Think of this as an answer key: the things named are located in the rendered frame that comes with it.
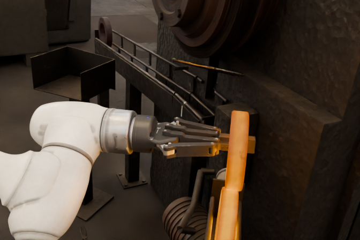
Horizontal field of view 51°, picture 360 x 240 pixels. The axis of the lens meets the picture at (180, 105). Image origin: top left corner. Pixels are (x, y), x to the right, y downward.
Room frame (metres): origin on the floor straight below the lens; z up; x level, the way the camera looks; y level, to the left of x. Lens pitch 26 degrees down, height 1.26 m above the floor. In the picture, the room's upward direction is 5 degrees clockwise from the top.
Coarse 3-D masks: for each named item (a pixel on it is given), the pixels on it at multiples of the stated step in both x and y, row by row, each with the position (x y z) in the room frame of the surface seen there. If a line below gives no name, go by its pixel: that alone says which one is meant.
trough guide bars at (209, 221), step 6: (210, 204) 0.68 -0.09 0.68; (240, 204) 0.69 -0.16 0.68; (210, 210) 0.66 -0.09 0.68; (240, 210) 0.67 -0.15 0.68; (210, 216) 0.63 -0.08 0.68; (240, 216) 0.64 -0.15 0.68; (210, 222) 0.61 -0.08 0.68; (240, 222) 0.62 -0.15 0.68; (210, 228) 0.60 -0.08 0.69; (240, 228) 0.60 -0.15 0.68; (210, 234) 0.58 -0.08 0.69; (240, 234) 0.58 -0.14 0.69
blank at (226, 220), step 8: (224, 192) 0.59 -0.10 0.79; (232, 192) 0.59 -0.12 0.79; (224, 200) 0.56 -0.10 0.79; (232, 200) 0.57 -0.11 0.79; (224, 208) 0.55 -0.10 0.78; (232, 208) 0.55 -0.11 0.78; (224, 216) 0.53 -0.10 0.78; (232, 216) 0.53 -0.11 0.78; (216, 224) 0.61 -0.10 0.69; (224, 224) 0.52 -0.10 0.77; (232, 224) 0.52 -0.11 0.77; (216, 232) 0.52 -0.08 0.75; (224, 232) 0.51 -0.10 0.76; (232, 232) 0.51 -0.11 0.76
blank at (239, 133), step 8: (232, 112) 0.65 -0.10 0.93; (240, 112) 0.65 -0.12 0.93; (248, 112) 0.66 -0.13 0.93; (232, 120) 0.62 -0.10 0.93; (240, 120) 0.62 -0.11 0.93; (248, 120) 0.62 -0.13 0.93; (232, 128) 0.60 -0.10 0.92; (240, 128) 0.60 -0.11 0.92; (248, 128) 0.60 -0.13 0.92; (232, 136) 0.59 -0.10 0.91; (240, 136) 0.59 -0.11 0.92; (248, 136) 0.59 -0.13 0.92; (232, 144) 0.58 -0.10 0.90; (240, 144) 0.58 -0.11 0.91; (232, 152) 0.57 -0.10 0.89; (240, 152) 0.57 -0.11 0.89; (232, 160) 0.56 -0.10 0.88; (240, 160) 0.56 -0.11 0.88; (232, 168) 0.56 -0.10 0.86; (240, 168) 0.56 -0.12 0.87; (232, 176) 0.56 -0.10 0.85; (240, 176) 0.56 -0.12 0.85; (232, 184) 0.56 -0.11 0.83; (240, 184) 0.56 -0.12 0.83
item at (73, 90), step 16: (64, 48) 1.57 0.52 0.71; (32, 64) 1.41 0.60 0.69; (48, 64) 1.48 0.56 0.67; (64, 64) 1.56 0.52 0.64; (80, 64) 1.55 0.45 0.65; (96, 64) 1.51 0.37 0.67; (112, 64) 1.45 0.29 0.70; (48, 80) 1.48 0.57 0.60; (64, 80) 1.51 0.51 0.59; (80, 80) 1.29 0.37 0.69; (96, 80) 1.36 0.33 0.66; (112, 80) 1.45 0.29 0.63; (64, 96) 1.33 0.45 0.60; (80, 96) 1.33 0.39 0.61; (96, 192) 1.49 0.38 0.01; (80, 208) 1.36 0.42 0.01; (96, 208) 1.37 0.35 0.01
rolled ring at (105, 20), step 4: (100, 20) 2.13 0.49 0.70; (104, 20) 2.07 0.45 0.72; (108, 20) 2.08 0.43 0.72; (100, 24) 2.14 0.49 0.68; (104, 24) 2.05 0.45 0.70; (108, 24) 2.05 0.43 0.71; (100, 28) 2.15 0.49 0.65; (104, 28) 2.05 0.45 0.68; (108, 28) 2.04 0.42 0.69; (100, 32) 2.15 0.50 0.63; (104, 32) 2.16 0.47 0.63; (108, 32) 2.03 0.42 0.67; (100, 36) 2.14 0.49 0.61; (104, 36) 2.15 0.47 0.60; (108, 36) 2.02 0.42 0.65; (104, 40) 2.14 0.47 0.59; (108, 40) 2.02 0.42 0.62; (108, 44) 2.03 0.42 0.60
